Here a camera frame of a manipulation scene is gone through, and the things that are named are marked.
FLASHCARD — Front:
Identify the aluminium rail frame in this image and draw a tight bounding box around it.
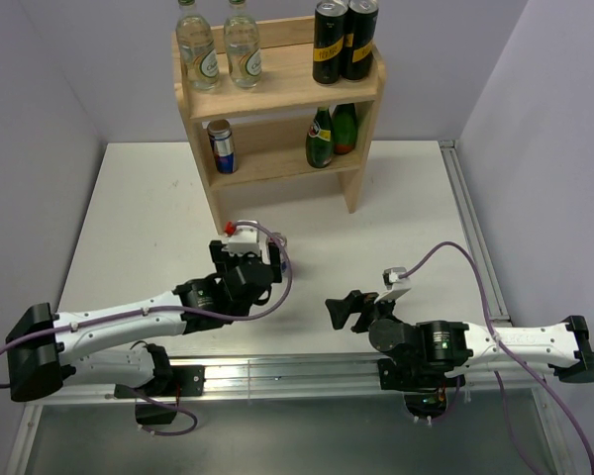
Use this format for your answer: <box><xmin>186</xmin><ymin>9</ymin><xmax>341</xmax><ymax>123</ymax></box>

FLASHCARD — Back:
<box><xmin>439</xmin><ymin>141</ymin><xmax>576</xmax><ymax>474</ymax></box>
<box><xmin>27</xmin><ymin>353</ymin><xmax>539</xmax><ymax>406</ymax></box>

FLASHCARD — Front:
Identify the energy drink can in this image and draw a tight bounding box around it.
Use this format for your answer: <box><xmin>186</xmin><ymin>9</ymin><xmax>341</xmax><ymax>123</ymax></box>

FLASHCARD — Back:
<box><xmin>267</xmin><ymin>233</ymin><xmax>288</xmax><ymax>274</ymax></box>
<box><xmin>207</xmin><ymin>120</ymin><xmax>238</xmax><ymax>174</ymax></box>

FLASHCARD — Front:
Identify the black tall can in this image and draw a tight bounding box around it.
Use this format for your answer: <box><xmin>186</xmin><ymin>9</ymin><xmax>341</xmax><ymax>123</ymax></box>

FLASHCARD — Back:
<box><xmin>341</xmin><ymin>0</ymin><xmax>379</xmax><ymax>81</ymax></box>
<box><xmin>312</xmin><ymin>1</ymin><xmax>347</xmax><ymax>85</ymax></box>

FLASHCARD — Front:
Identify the clear bottle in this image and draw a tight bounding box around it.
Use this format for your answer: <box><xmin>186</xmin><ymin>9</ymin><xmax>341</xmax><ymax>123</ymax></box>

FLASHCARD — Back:
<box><xmin>223</xmin><ymin>0</ymin><xmax>262</xmax><ymax>88</ymax></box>
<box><xmin>175</xmin><ymin>0</ymin><xmax>219</xmax><ymax>91</ymax></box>

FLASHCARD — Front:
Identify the left black tall can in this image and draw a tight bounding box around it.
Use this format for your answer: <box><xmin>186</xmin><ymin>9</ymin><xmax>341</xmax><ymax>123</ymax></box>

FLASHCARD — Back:
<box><xmin>312</xmin><ymin>1</ymin><xmax>347</xmax><ymax>85</ymax></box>

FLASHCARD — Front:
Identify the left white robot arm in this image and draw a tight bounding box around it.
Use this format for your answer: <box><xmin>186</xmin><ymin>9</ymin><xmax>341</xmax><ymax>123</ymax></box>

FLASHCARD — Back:
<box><xmin>6</xmin><ymin>240</ymin><xmax>283</xmax><ymax>402</ymax></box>

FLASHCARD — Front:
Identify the wooden two-tier shelf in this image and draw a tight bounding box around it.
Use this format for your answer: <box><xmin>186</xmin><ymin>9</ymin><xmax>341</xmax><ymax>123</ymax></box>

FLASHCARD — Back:
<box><xmin>171</xmin><ymin>17</ymin><xmax>386</xmax><ymax>227</ymax></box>

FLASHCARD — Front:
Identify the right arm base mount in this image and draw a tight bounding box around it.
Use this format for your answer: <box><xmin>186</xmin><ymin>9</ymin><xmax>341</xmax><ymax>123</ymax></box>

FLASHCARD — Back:
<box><xmin>377</xmin><ymin>358</ymin><xmax>466</xmax><ymax>428</ymax></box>

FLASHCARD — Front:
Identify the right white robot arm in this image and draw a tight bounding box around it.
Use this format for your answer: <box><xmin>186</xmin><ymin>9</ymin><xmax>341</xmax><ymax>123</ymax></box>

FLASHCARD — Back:
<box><xmin>325</xmin><ymin>290</ymin><xmax>594</xmax><ymax>391</ymax></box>

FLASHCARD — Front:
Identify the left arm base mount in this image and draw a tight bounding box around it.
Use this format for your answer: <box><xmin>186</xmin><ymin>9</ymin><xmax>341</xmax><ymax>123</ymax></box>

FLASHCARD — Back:
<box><xmin>113</xmin><ymin>365</ymin><xmax>205</xmax><ymax>437</ymax></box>

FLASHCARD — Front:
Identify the dark green glass bottle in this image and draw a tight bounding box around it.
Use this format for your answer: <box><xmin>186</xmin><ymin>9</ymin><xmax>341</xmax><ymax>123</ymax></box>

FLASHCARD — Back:
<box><xmin>332</xmin><ymin>103</ymin><xmax>357</xmax><ymax>155</ymax></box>

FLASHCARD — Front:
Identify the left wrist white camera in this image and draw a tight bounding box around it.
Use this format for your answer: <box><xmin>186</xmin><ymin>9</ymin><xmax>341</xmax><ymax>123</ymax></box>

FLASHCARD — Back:
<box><xmin>225</xmin><ymin>222</ymin><xmax>261</xmax><ymax>257</ymax></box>

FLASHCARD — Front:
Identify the aluminium front rail frame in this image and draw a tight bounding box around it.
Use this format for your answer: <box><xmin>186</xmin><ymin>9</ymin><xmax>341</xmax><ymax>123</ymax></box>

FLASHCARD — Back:
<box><xmin>27</xmin><ymin>353</ymin><xmax>539</xmax><ymax>406</ymax></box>

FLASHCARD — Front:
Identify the right black tall can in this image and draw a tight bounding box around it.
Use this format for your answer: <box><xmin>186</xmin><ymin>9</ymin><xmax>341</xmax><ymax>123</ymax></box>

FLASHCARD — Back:
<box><xmin>341</xmin><ymin>0</ymin><xmax>379</xmax><ymax>81</ymax></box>

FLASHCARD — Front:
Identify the aluminium right rail frame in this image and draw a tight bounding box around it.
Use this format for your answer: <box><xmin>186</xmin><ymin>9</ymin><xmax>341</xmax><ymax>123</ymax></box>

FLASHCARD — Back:
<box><xmin>439</xmin><ymin>141</ymin><xmax>576</xmax><ymax>474</ymax></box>

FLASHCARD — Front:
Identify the green labelled glass bottle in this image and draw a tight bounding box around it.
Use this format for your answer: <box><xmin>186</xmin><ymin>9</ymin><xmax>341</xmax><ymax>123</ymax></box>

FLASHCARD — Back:
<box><xmin>306</xmin><ymin>106</ymin><xmax>334</xmax><ymax>168</ymax></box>

